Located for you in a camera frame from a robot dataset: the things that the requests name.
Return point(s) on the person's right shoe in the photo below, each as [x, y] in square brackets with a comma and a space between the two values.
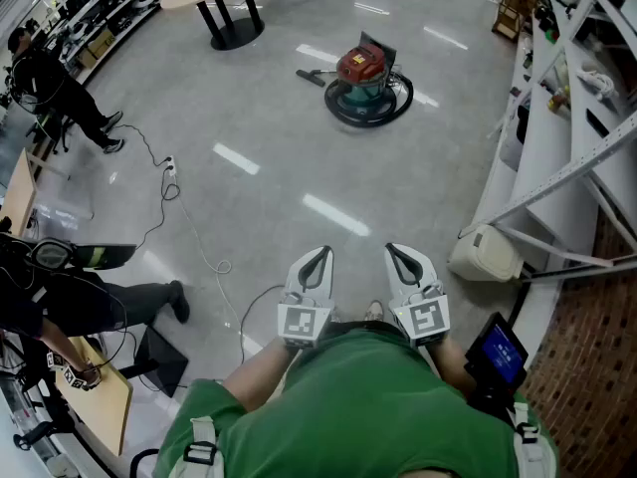
[374, 310]

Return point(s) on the cardboard box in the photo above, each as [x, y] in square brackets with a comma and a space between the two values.
[97, 48]

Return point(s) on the wooden desk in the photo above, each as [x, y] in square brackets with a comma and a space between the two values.
[104, 406]
[20, 192]

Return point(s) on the black floor nozzle with tube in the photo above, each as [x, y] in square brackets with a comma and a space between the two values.
[311, 76]

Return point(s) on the black soft bag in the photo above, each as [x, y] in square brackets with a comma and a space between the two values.
[522, 122]

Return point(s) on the green shirt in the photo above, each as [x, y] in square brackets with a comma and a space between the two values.
[358, 406]

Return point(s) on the white shelving with equipment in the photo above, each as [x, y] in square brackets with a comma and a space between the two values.
[99, 13]

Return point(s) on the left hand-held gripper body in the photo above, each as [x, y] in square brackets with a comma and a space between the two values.
[301, 321]

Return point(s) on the red vacuum cleaner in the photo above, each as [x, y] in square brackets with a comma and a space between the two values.
[363, 75]

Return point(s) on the white metal shelf rack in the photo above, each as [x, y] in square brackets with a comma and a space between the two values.
[547, 177]

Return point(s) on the amber bottle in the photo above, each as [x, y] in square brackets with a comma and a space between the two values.
[558, 101]

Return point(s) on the cream waste bin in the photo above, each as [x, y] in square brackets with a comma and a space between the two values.
[485, 254]

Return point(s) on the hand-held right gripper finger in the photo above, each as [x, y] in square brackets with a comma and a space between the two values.
[393, 282]
[425, 269]

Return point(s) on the black office chair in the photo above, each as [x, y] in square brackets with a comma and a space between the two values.
[52, 135]

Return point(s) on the black screen with green stripe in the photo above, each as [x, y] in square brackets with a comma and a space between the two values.
[107, 257]

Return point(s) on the black chest screen device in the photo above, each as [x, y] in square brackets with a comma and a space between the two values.
[497, 351]

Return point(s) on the wooden rack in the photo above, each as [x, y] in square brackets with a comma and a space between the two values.
[512, 13]

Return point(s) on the black floor plate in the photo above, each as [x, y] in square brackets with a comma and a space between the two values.
[161, 361]

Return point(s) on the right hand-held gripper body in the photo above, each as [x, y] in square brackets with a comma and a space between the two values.
[428, 319]

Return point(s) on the white power strip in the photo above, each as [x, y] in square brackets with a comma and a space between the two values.
[170, 166]

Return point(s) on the person's left forearm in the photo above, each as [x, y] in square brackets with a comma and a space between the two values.
[259, 371]

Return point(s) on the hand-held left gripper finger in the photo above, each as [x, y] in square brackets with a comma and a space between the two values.
[294, 274]
[326, 284]

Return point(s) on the person's right forearm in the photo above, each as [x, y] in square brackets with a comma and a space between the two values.
[453, 366]

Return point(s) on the black shorts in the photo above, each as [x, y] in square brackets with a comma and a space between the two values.
[363, 326]

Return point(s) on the grey soft bag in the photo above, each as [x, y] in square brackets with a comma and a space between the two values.
[510, 155]

